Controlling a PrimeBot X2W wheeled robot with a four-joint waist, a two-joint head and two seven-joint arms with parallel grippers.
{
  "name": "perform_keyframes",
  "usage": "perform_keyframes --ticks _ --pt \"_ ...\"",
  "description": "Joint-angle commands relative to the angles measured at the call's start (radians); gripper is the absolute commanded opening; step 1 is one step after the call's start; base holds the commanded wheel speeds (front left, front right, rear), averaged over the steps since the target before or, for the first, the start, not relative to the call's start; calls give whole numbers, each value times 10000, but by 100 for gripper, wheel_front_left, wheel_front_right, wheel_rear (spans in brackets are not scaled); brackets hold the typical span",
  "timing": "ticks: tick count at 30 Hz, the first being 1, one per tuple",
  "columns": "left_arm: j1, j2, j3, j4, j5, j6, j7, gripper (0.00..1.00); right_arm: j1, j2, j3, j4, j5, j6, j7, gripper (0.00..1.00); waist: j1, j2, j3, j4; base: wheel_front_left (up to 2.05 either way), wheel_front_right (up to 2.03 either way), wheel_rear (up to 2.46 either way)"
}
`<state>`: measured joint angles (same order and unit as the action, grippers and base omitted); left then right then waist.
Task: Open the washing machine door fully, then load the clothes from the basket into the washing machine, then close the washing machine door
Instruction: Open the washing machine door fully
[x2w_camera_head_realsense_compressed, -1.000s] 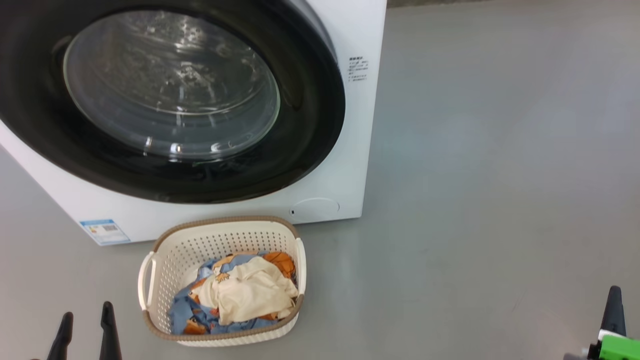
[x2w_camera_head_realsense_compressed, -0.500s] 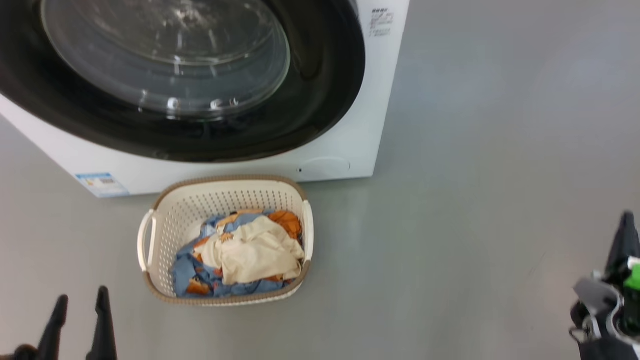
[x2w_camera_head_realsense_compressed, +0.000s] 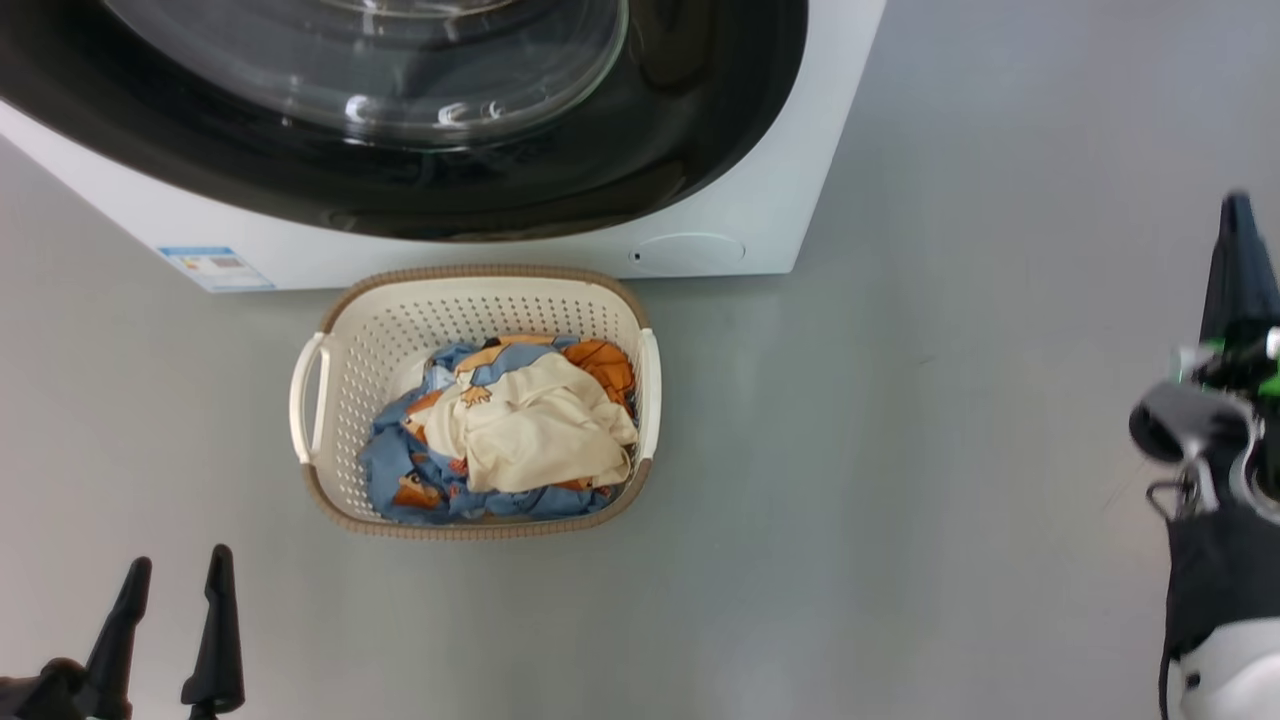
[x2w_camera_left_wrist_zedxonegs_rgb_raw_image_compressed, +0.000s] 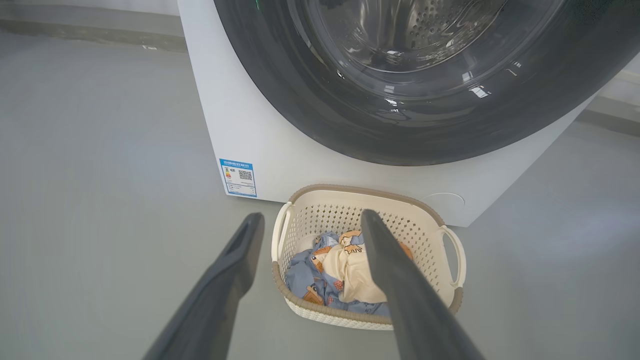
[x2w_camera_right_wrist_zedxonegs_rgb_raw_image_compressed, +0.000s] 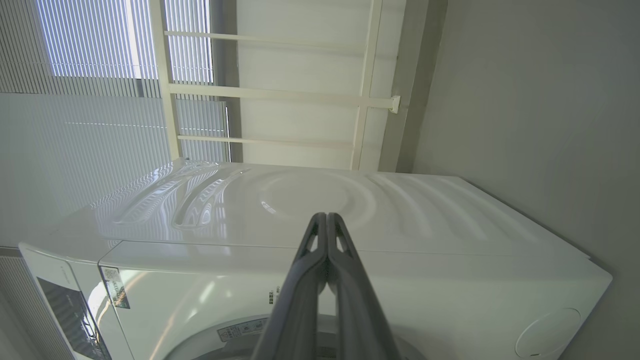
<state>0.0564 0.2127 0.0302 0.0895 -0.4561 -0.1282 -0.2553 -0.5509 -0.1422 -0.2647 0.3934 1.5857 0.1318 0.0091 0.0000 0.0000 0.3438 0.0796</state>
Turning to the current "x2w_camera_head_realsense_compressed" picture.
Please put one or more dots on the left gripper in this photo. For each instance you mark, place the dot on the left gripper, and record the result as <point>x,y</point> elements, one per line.
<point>45,695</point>

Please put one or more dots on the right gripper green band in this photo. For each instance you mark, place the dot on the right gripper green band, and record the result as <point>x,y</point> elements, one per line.
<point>1240,365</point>

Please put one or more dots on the cream plain garment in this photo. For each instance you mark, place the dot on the cream plain garment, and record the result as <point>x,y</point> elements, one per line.
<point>530,430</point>

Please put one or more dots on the black washer door with glass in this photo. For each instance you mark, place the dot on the black washer door with glass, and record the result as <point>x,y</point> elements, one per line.
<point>720,100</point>

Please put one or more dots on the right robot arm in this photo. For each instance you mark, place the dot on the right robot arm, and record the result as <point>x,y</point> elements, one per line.
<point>1220,580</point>

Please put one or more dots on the cream perforated plastic laundry basket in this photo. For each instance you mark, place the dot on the cream perforated plastic laundry basket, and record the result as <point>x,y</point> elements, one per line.
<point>400,320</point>

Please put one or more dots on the white front-load washing machine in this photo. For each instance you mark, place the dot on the white front-load washing machine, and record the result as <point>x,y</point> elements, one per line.
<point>780,150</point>

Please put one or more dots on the blue white energy label sticker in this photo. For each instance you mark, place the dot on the blue white energy label sticker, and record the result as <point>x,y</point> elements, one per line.
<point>215,268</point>

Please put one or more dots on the round white filter cover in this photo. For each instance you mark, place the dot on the round white filter cover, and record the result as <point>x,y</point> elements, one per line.
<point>690,251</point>

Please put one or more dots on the dark right wrist camera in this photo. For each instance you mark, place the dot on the dark right wrist camera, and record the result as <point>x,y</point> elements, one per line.
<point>1190,420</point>

